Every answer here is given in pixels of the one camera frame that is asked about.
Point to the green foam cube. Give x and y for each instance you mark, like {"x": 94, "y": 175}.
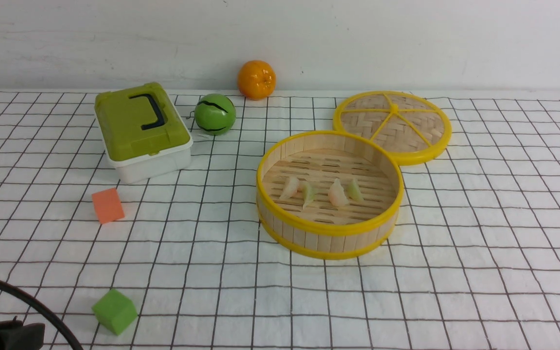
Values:
{"x": 115, "y": 311}

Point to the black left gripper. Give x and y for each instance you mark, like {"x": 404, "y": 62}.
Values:
{"x": 15, "y": 335}

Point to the white pinkish dumpling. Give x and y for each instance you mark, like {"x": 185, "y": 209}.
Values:
{"x": 290, "y": 188}

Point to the orange foam cube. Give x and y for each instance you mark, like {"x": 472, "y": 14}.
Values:
{"x": 108, "y": 206}

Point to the green lidded white box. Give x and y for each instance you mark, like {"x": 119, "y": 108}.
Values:
{"x": 143, "y": 134}

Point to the green striped ball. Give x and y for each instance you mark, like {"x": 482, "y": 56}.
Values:
{"x": 215, "y": 113}

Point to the woven bamboo steamer lid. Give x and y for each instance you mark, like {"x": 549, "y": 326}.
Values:
{"x": 411, "y": 129}

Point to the pink white dumpling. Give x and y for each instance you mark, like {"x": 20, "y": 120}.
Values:
{"x": 336, "y": 194}

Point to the pale green dumpling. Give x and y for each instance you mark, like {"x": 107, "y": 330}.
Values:
{"x": 308, "y": 193}

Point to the orange fruit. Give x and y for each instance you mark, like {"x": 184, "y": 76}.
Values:
{"x": 256, "y": 80}

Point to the green white dumpling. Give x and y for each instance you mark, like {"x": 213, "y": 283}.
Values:
{"x": 354, "y": 190}

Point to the white checkered tablecloth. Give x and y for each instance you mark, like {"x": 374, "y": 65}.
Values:
{"x": 473, "y": 261}

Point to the bamboo steamer tray yellow rims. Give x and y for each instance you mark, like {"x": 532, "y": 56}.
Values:
{"x": 322, "y": 231}

